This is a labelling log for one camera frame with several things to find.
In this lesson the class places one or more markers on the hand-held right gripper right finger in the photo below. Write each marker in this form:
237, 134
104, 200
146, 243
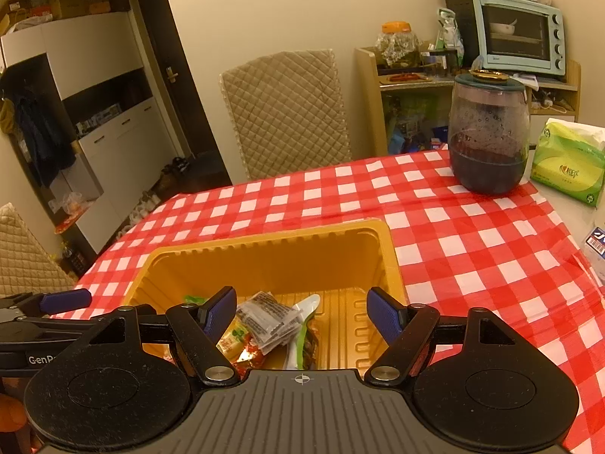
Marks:
385, 314

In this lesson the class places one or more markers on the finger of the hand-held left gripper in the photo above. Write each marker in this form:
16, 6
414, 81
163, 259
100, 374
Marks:
66, 300
56, 327

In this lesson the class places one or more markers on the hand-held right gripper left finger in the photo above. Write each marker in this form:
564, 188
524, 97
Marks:
220, 314

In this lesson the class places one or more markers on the small yellow snack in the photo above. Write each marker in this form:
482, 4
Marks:
234, 340

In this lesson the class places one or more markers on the green red candy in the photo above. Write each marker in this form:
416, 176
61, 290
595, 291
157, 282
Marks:
194, 299

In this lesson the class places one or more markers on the clear dark seaweed packet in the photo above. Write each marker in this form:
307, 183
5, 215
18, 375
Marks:
267, 321

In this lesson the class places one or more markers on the printed red candy packet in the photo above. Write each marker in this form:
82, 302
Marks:
248, 358

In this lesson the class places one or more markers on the yellow plastic tray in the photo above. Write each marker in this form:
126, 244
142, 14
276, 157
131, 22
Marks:
283, 255

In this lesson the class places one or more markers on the person's left hand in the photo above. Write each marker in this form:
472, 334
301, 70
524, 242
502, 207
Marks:
10, 414

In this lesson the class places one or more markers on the beige quilted chair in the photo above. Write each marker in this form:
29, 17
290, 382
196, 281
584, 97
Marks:
23, 255
283, 113

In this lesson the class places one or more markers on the red white checkered tablecloth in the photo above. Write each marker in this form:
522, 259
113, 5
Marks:
472, 255

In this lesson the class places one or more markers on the row of shoes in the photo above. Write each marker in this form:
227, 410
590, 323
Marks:
151, 198

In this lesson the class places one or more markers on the dark hanging coat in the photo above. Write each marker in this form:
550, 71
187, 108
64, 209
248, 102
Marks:
38, 137

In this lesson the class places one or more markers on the dark glass jar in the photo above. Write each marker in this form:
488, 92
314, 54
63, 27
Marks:
487, 151

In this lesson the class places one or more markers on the beige quilted chair back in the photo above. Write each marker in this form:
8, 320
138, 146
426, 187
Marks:
283, 113

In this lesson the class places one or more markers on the wooden shelf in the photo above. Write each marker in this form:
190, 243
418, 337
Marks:
366, 104

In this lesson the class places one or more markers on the dark door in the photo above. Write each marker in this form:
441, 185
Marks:
175, 104

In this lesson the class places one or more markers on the blue white small box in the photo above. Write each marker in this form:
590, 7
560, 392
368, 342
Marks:
596, 250

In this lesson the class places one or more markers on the green tissue pack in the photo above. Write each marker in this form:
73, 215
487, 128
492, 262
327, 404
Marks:
565, 165

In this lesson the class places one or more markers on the white cabinet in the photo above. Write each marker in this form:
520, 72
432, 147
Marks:
85, 42

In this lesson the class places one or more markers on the plastic jar orange lid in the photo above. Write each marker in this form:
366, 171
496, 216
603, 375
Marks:
398, 45

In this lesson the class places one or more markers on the green white bag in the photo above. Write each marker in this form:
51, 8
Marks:
449, 33

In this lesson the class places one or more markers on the boxes on cabinet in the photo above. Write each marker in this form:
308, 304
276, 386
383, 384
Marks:
71, 7

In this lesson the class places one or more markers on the light blue toaster oven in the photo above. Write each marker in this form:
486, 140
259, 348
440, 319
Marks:
515, 33

